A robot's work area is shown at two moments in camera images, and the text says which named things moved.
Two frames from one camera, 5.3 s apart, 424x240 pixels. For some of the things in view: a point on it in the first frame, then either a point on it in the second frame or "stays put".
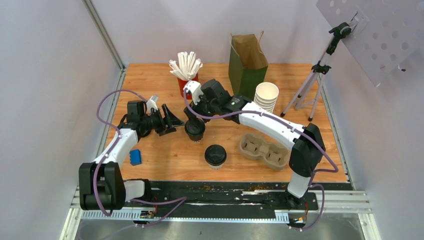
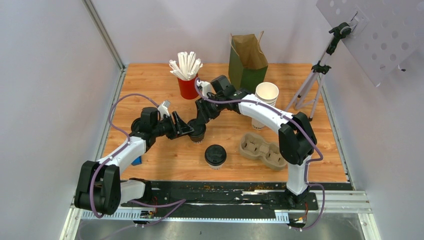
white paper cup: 216,167 stays put
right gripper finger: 192,117 to 201,121
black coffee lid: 195,127 stays put
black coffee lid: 215,155 stays put
